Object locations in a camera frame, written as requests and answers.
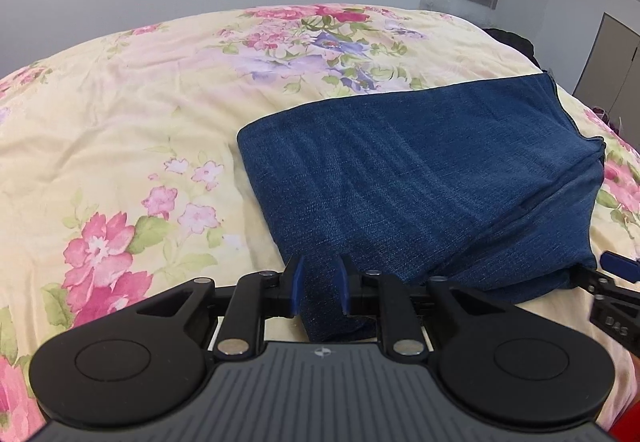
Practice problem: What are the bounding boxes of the black clothes pile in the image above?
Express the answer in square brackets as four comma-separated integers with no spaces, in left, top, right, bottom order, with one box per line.
[484,26,547,73]

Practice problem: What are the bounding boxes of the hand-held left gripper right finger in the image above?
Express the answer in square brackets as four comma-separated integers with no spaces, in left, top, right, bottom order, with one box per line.
[336,255,507,360]

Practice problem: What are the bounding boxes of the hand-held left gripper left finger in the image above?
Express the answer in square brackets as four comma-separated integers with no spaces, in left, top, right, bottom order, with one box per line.
[132,255,306,360]

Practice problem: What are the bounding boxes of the floral yellow blanket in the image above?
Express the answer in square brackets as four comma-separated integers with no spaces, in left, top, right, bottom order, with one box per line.
[0,2,640,442]

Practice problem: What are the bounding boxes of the person's red clothing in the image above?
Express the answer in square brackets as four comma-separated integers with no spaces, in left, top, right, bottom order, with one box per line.
[611,399,640,442]

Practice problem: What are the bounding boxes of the grey cabinet door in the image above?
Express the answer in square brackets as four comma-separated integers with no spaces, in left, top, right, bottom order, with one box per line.
[571,12,640,115]

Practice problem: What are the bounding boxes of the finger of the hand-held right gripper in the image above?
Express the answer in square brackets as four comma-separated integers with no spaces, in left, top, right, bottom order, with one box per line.
[569,262,622,298]
[599,249,640,281]

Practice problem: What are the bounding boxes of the blue denim pants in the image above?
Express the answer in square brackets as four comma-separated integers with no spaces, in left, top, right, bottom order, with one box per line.
[236,71,607,344]

